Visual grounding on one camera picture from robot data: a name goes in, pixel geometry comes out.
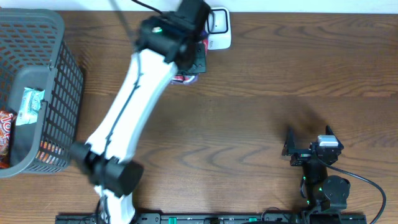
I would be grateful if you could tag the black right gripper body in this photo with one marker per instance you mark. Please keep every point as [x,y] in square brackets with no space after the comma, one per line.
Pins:
[300,158]

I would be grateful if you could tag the purple red noodle packet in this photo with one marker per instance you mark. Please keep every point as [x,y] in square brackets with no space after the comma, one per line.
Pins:
[181,79]

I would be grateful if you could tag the teal white snack packet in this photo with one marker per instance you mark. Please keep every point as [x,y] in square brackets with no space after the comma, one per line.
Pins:
[30,106]

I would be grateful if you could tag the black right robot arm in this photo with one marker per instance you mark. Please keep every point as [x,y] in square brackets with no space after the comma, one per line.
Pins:
[328,193]

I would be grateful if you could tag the white barcode scanner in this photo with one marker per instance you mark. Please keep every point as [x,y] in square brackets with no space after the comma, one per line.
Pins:
[218,28]

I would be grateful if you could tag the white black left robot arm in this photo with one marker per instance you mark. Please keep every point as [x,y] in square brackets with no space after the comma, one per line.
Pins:
[165,44]

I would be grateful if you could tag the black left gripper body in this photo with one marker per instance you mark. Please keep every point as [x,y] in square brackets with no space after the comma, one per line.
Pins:
[200,58]

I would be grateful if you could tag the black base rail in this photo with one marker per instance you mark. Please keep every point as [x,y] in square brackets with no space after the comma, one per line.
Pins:
[270,217]

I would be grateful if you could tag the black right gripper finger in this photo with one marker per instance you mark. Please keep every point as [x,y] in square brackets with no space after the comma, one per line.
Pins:
[334,133]
[289,145]

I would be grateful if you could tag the red orange snack bag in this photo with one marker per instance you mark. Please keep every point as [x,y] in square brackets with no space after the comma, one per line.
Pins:
[7,120]

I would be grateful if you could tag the dark grey plastic basket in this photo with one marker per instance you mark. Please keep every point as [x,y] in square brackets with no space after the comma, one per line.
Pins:
[34,55]

